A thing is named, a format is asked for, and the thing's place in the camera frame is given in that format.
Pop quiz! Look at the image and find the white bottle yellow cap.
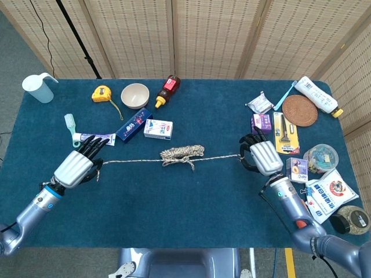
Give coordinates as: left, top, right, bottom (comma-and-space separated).
297, 75, 344, 119

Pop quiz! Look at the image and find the white blue carton box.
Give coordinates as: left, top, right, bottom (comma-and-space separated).
143, 118, 174, 141

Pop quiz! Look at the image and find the honey bottle yellow cap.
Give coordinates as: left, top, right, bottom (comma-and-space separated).
154, 74, 181, 109

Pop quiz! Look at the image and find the white purple toothpaste tube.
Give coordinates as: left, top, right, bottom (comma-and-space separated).
72, 132, 117, 147

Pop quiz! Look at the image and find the blue carpet table cover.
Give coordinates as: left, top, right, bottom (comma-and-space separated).
0, 78, 365, 249

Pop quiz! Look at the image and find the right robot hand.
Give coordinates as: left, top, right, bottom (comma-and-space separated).
239, 126, 284, 177

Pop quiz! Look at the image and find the purple small box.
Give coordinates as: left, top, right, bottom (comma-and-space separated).
250, 114, 273, 136

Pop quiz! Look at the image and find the green white brush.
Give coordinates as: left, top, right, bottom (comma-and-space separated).
64, 113, 81, 149

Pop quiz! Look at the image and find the light blue plastic pitcher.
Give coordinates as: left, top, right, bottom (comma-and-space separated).
21, 72, 59, 104

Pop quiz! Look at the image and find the dark blue toothpaste box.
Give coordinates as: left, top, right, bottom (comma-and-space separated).
115, 107, 154, 145

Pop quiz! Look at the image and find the razor in yellow pack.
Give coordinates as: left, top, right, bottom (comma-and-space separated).
272, 112, 301, 155

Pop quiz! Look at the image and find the round woven coaster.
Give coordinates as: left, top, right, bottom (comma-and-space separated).
282, 94, 319, 127

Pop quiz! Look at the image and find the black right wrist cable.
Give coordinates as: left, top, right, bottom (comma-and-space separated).
259, 189, 339, 278

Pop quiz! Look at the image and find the black tripod stand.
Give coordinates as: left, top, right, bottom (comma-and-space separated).
55, 0, 103, 79

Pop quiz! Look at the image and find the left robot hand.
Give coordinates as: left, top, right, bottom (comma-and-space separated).
53, 134, 110, 189

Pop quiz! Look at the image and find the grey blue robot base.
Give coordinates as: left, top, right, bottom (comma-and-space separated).
108, 247, 253, 278

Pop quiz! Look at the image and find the white speckled rope bundle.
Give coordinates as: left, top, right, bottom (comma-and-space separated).
96, 144, 241, 182

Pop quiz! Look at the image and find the white blue printed bag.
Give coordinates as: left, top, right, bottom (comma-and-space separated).
303, 169, 359, 225

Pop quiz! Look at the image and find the purple juice carton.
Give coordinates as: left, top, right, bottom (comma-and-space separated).
286, 157, 310, 184

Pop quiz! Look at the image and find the beige bowl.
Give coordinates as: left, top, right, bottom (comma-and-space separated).
121, 83, 151, 110

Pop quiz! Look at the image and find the thin black hanging cable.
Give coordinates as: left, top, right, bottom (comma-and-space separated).
28, 0, 56, 79

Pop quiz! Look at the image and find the silver snack packet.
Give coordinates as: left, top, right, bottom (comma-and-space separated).
246, 90, 275, 115

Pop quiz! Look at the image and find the clear tub of clips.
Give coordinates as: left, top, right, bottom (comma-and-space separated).
303, 144, 340, 174

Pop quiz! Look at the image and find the yellow tape measure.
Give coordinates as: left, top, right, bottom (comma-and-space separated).
91, 85, 124, 121

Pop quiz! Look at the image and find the glass jar black lid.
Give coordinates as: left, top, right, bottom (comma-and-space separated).
330, 204, 371, 236

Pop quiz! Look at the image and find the light blue toothbrush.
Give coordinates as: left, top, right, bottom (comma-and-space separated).
273, 80, 298, 111

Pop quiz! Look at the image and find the yellow floor tape strip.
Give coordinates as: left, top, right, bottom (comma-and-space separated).
284, 247, 297, 278

